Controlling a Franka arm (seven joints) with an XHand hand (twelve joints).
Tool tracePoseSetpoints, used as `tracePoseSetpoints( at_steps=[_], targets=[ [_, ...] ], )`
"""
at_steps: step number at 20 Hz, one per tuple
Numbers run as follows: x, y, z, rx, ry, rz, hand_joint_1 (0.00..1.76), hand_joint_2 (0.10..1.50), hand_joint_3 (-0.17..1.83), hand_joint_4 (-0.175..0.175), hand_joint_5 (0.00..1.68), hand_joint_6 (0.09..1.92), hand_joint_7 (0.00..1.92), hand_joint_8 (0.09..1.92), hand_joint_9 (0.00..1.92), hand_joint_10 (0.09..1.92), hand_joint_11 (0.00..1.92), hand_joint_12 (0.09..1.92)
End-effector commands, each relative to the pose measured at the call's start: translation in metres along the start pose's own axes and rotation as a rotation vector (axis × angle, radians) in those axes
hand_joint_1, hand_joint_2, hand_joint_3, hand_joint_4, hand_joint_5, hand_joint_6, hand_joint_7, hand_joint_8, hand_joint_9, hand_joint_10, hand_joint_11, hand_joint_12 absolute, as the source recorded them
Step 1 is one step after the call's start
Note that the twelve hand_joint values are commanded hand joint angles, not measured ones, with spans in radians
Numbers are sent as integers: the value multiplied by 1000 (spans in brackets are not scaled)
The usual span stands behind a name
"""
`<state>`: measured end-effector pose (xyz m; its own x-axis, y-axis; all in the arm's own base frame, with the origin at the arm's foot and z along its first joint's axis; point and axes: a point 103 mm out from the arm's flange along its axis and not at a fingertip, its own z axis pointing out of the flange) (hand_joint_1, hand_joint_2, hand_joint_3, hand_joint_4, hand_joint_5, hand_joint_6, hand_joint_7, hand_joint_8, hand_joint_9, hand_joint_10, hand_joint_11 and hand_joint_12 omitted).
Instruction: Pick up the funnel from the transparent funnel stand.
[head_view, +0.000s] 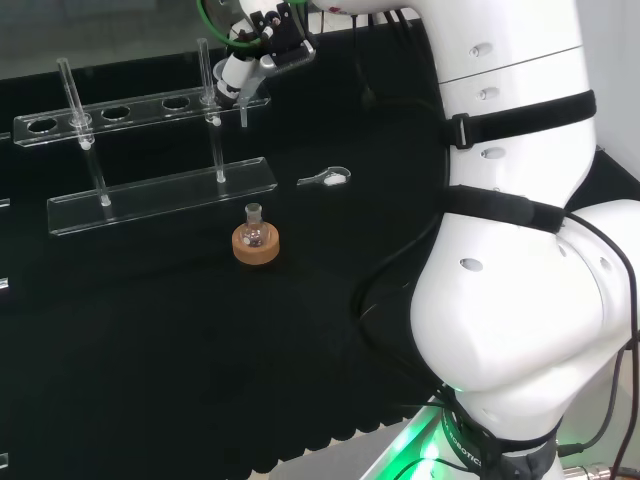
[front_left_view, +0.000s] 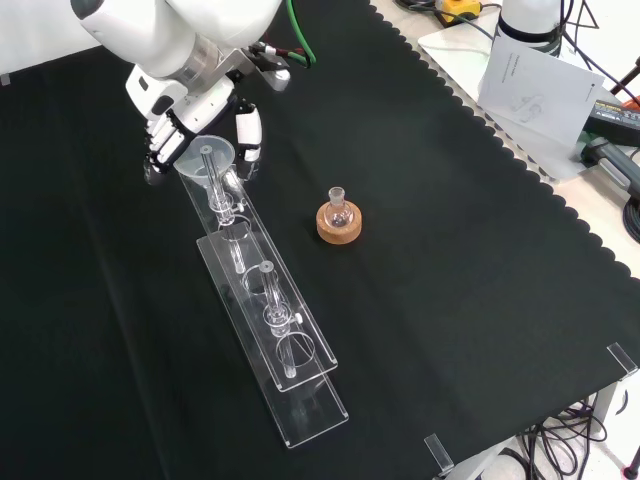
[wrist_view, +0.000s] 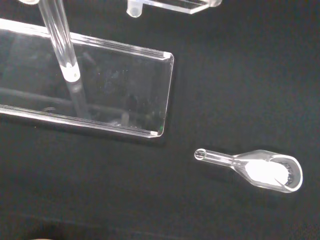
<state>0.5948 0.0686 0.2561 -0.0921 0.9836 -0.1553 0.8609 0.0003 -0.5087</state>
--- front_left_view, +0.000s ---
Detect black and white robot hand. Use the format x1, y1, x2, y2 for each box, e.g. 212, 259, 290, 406
124, 66, 264, 187

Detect clear plastic funnel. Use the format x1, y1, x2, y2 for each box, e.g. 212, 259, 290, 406
173, 133, 236, 187

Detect clear acrylic funnel stand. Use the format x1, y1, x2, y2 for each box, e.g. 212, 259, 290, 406
177, 143, 350, 450

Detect small round-bottom glass flask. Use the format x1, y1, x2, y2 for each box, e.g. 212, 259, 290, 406
322, 186, 354, 232

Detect pale board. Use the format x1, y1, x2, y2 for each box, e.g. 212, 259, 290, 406
417, 23, 621, 184

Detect yellow stop button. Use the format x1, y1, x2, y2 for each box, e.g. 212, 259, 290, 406
433, 0, 482, 24

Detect black bench cloth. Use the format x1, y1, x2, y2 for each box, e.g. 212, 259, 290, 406
0, 0, 640, 480

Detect white paper manual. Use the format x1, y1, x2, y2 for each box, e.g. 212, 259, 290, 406
477, 37, 606, 149

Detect grey and green plug connector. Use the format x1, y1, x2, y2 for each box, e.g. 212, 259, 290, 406
578, 137, 640, 192

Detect black power adapter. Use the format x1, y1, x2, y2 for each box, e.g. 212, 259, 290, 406
584, 98, 640, 147

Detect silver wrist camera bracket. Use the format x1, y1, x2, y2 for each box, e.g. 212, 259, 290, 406
219, 47, 292, 93

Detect green cable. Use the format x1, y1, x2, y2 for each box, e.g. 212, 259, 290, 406
287, 0, 319, 69

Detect brown cork ring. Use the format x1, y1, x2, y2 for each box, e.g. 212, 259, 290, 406
315, 202, 363, 246

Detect black cables beside arm base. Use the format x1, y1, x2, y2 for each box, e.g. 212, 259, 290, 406
558, 0, 640, 101

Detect black cable bundle under bench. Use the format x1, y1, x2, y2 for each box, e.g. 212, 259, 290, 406
514, 393, 640, 480

